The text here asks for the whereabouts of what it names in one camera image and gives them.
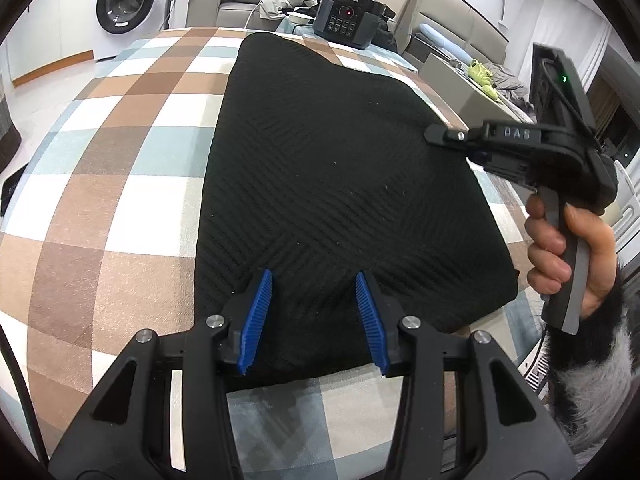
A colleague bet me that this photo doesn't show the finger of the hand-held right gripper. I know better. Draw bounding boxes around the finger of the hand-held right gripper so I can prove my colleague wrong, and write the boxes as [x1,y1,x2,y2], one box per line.
[424,120,548,150]
[467,149,533,181]

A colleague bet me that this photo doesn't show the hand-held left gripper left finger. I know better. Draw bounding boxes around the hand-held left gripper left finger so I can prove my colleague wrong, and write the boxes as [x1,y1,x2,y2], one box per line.
[47,268,275,480]

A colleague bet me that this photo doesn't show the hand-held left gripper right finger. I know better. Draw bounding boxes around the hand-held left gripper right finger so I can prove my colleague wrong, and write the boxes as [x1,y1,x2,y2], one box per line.
[354,270,581,480]

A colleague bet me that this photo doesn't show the black knit sweater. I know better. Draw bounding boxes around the black knit sweater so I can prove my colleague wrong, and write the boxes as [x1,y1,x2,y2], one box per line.
[195,32,518,378]

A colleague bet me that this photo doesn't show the person's right hand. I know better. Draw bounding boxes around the person's right hand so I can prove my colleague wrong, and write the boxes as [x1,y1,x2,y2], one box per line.
[525,194,618,318]

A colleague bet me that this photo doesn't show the grey brown duvet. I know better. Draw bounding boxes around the grey brown duvet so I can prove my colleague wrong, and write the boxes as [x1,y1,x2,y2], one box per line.
[482,62,531,108]

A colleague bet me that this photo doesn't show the green toy figure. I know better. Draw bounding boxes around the green toy figure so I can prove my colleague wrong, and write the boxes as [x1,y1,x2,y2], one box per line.
[467,59,498,98]

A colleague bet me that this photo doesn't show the beige sofa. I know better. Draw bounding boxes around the beige sofa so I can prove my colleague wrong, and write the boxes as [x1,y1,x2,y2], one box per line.
[395,0,506,68]

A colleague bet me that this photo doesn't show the blue pillow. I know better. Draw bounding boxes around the blue pillow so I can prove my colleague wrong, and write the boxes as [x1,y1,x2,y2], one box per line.
[417,22,453,48]

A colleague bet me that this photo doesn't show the black pressure cooker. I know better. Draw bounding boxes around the black pressure cooker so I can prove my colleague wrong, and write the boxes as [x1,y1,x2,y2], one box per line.
[314,0,396,51]

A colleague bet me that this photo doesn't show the brown blue checkered tablecloth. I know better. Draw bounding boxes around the brown blue checkered tablecloth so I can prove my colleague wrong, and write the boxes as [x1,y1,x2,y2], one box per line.
[0,26,551,480]

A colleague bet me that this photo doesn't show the teal checkered tablecloth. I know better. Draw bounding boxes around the teal checkered tablecloth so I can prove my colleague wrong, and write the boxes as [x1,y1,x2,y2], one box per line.
[277,12,418,68]

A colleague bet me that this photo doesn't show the white crumpled garment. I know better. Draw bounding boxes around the white crumpled garment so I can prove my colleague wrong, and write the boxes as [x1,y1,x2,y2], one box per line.
[260,0,318,18]

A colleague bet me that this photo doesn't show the grey sofa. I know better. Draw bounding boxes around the grey sofa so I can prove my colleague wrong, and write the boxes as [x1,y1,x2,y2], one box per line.
[187,0,321,31]

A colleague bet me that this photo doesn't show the white washing machine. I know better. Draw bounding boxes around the white washing machine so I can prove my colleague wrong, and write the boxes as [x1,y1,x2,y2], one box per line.
[92,0,176,63]

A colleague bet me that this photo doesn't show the white base cabinets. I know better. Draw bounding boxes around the white base cabinets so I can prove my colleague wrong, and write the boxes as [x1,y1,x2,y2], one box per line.
[7,0,98,86]

